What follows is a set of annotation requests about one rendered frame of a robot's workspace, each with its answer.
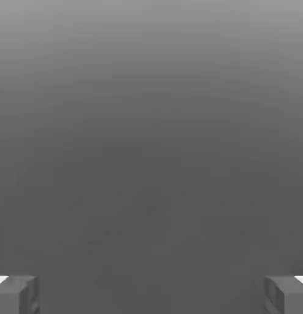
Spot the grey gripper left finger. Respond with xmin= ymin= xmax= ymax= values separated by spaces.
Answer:
xmin=0 ymin=274 xmax=41 ymax=314

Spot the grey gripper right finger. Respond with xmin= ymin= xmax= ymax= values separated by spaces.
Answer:
xmin=263 ymin=274 xmax=303 ymax=314

